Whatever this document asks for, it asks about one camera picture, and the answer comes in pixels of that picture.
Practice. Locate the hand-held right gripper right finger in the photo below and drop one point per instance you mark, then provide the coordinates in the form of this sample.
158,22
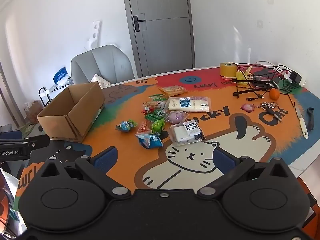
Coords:
223,160

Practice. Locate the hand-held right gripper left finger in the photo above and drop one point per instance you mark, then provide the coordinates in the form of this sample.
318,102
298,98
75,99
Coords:
106,158

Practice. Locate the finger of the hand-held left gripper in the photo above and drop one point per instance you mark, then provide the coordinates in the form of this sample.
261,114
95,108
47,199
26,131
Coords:
11,134
38,142

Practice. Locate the cardboard box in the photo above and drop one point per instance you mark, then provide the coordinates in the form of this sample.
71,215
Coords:
62,127

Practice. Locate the blue snack packet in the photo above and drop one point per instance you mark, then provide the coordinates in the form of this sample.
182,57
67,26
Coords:
150,141
125,125

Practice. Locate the red snack packet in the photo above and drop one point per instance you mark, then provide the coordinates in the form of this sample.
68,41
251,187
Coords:
143,128

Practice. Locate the white cake pack black label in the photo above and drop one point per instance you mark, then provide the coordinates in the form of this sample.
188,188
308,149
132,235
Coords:
181,133

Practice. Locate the light green snack packet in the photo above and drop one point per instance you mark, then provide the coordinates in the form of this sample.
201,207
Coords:
157,126

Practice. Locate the long white bread pack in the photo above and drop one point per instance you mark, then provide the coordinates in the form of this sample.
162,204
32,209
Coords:
197,105

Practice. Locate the purple round bun pack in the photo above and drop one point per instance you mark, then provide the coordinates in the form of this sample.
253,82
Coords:
176,117

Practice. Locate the dark green snack packet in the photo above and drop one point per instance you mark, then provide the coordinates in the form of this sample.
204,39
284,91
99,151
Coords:
155,116

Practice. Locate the clear packet brown snack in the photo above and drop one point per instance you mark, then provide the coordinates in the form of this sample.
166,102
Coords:
150,105

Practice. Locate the clear green panda packet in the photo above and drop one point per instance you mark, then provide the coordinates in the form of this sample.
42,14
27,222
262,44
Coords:
161,105

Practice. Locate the green white striped packet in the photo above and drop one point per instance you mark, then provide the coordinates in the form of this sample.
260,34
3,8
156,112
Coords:
157,97

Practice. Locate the long orange biscuit pack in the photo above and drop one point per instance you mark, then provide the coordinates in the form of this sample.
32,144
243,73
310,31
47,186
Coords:
172,90

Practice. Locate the colourful cat table mat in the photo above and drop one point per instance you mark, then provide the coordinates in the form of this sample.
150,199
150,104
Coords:
125,155

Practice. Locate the brown carton with items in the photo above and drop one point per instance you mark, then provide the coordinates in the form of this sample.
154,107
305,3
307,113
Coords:
32,111

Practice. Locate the black shoe rack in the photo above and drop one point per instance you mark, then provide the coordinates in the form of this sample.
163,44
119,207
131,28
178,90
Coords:
56,88

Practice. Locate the bunch of keys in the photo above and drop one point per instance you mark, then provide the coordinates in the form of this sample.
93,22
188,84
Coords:
269,110

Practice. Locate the blue white plastic bag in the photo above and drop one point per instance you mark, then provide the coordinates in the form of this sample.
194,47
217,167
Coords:
60,75

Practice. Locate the white dotted pillow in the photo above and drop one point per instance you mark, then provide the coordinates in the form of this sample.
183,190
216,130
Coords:
100,81

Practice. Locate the orange fruit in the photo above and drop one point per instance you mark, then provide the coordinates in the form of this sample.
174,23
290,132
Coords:
274,94

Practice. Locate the yellow clip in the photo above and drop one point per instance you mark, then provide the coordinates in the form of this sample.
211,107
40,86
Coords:
240,76

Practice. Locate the yellow tape roll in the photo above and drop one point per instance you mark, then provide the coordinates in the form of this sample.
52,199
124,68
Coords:
228,71

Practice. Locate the grey chair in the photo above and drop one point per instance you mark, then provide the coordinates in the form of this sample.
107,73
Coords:
105,62

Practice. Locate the black charger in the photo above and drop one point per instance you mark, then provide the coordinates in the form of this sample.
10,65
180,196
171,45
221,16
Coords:
295,76

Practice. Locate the white power strip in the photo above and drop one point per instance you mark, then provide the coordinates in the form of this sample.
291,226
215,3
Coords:
303,81

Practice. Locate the white foam board with holes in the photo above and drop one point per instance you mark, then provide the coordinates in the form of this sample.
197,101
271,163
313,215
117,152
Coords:
95,30

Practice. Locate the grey door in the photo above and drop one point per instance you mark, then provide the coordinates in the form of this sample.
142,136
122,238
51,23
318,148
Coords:
162,42

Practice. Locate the white wall plate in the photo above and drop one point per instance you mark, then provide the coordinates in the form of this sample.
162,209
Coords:
260,23

